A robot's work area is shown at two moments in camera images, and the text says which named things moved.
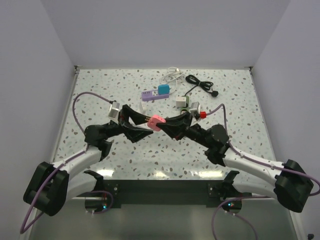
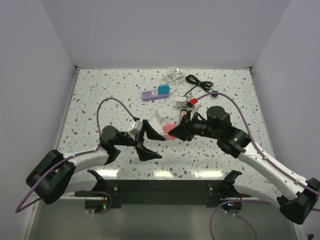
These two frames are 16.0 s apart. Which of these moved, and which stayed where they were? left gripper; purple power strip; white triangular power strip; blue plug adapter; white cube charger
Moved: white triangular power strip; left gripper
Stayed: white cube charger; purple power strip; blue plug adapter
